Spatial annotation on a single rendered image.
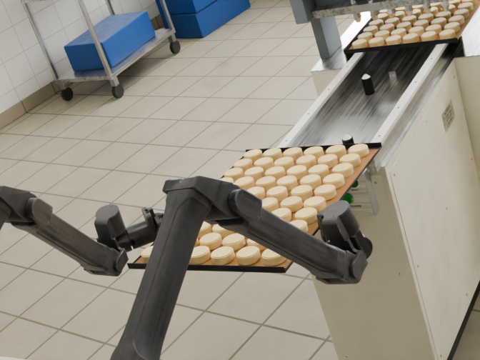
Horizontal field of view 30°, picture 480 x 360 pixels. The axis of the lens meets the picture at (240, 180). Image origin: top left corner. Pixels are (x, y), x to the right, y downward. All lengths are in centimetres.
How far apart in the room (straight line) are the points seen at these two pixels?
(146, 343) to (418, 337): 153
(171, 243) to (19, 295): 295
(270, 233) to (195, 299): 215
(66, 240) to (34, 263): 260
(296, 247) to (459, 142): 145
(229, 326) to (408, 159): 121
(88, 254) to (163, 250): 63
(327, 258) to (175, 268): 42
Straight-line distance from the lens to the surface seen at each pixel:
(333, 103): 286
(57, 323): 398
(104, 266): 208
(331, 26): 332
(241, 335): 344
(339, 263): 176
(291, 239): 165
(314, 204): 202
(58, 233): 192
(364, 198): 248
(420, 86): 274
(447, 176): 291
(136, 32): 656
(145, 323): 137
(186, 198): 144
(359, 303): 277
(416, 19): 325
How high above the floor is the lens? 197
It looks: 26 degrees down
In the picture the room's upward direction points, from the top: 19 degrees counter-clockwise
